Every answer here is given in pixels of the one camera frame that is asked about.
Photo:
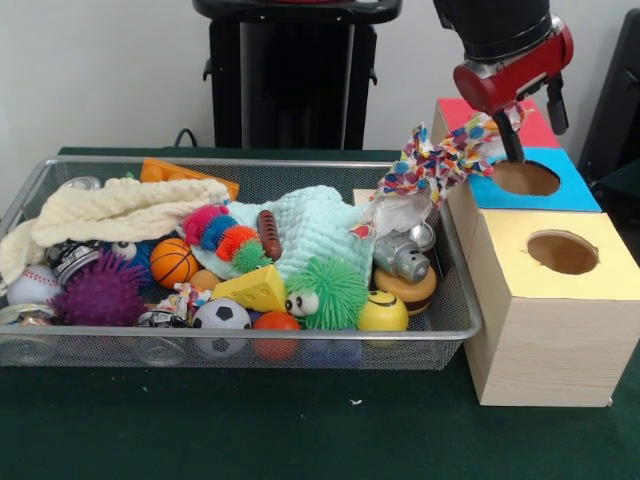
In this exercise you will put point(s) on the black metal stand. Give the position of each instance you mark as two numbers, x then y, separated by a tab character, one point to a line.
615	125

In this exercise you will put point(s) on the cream waffle cloth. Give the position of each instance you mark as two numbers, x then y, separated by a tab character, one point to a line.
125	205

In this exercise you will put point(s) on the purple spiky ball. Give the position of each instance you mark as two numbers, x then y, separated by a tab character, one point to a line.
100	295

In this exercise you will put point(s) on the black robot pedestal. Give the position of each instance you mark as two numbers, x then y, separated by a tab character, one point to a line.
280	75

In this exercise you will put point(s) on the dark green table cloth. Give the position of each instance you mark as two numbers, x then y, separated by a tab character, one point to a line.
300	425

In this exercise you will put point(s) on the rainbow spiky caterpillar toy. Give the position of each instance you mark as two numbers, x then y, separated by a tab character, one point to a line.
220	230

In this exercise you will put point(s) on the metal mesh bin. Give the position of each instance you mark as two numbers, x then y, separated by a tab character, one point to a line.
425	345

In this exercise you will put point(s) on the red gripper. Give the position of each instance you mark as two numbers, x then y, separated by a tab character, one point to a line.
505	80

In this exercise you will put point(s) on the colourful polka dot cloth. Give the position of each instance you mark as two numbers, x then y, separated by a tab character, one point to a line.
430	165

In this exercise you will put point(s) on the small orange basketball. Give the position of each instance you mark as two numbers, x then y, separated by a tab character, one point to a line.
174	262

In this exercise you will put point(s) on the silver toy camera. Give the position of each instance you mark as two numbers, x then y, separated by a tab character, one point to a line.
402	257

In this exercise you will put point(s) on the yellow cheese wedge toy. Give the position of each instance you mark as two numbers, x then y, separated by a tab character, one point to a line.
255	290

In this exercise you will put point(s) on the wooden box with three holes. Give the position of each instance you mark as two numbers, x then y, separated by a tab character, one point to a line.
550	350

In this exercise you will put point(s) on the green spiky toy with eyes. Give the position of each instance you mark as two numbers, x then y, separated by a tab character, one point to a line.
330	290

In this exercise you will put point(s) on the mint green waffle cloth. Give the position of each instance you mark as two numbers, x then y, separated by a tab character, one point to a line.
305	215

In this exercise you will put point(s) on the black and white soccer ball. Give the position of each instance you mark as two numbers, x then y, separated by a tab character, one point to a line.
222	315

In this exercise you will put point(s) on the yellow smiley ball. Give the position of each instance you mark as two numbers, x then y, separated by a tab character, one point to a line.
382	312

